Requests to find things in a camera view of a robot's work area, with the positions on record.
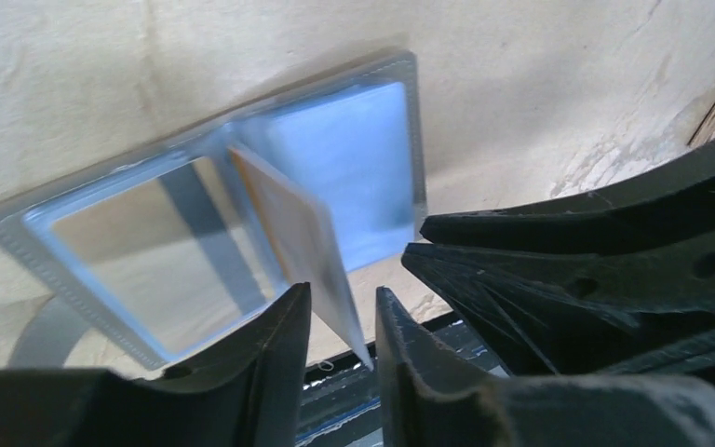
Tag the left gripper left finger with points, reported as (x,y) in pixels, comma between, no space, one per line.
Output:
(245,390)

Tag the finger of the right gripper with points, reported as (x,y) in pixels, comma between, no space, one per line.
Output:
(619,279)

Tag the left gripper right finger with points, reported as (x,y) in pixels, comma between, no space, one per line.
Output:
(430,396)

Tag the grey card holder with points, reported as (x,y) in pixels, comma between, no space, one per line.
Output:
(161,251)

